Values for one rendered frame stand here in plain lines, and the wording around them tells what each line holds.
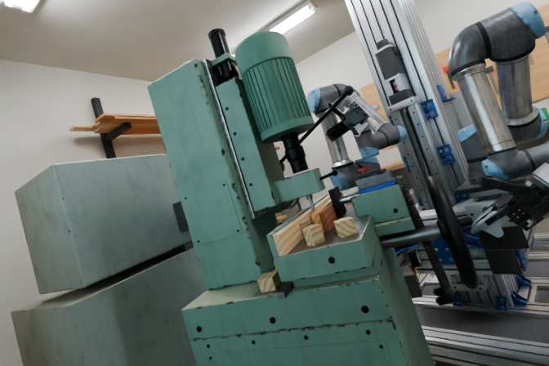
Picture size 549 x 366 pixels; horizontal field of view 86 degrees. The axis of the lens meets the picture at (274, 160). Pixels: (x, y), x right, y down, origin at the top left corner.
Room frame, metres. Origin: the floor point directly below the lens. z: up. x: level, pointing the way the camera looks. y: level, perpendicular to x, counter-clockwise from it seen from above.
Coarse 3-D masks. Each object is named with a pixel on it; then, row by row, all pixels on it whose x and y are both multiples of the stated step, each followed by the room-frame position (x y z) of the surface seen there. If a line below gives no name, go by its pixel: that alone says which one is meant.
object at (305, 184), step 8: (296, 176) 0.89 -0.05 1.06; (304, 176) 0.88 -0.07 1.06; (312, 176) 0.87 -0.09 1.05; (320, 176) 0.92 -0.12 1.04; (280, 184) 0.91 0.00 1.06; (288, 184) 0.90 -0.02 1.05; (296, 184) 0.90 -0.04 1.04; (304, 184) 0.89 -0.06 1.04; (312, 184) 0.88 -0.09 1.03; (320, 184) 0.89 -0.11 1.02; (280, 192) 0.92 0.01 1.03; (288, 192) 0.91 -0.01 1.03; (296, 192) 0.90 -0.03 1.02; (304, 192) 0.89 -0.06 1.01; (312, 192) 0.88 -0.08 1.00; (280, 200) 0.92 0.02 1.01; (288, 200) 0.91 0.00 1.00
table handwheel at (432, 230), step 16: (432, 176) 0.78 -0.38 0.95; (432, 192) 0.73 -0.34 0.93; (448, 208) 0.68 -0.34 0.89; (448, 224) 0.67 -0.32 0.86; (384, 240) 0.84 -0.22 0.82; (400, 240) 0.82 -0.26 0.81; (416, 240) 0.81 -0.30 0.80; (448, 240) 0.78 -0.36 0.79; (464, 240) 0.66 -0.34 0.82; (464, 256) 0.66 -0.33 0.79; (464, 272) 0.68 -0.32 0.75
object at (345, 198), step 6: (336, 186) 0.95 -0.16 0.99; (330, 192) 0.89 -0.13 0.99; (336, 192) 0.92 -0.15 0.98; (330, 198) 0.89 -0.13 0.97; (336, 198) 0.90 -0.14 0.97; (342, 198) 0.91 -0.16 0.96; (348, 198) 0.91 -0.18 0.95; (336, 204) 0.89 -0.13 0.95; (342, 204) 0.95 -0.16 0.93; (336, 210) 0.89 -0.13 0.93; (342, 210) 0.92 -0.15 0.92; (342, 216) 0.90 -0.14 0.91
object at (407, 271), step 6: (402, 270) 1.11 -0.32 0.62; (408, 270) 1.09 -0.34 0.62; (408, 276) 1.06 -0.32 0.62; (414, 276) 1.05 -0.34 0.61; (408, 282) 1.06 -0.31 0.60; (414, 282) 1.05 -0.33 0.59; (408, 288) 1.06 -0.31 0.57; (414, 288) 1.05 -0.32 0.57; (420, 288) 1.07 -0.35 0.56; (414, 294) 1.06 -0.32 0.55; (420, 294) 1.05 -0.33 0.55
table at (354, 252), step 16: (352, 208) 1.02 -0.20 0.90; (368, 224) 0.75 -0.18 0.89; (384, 224) 0.80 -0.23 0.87; (400, 224) 0.79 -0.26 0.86; (304, 240) 0.77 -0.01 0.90; (336, 240) 0.67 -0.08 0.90; (352, 240) 0.63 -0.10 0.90; (368, 240) 0.69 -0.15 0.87; (288, 256) 0.68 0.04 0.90; (304, 256) 0.67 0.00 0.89; (320, 256) 0.66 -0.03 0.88; (336, 256) 0.64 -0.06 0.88; (352, 256) 0.63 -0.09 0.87; (368, 256) 0.63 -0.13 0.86; (288, 272) 0.69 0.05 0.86; (304, 272) 0.67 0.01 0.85; (320, 272) 0.66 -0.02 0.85; (336, 272) 0.65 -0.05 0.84
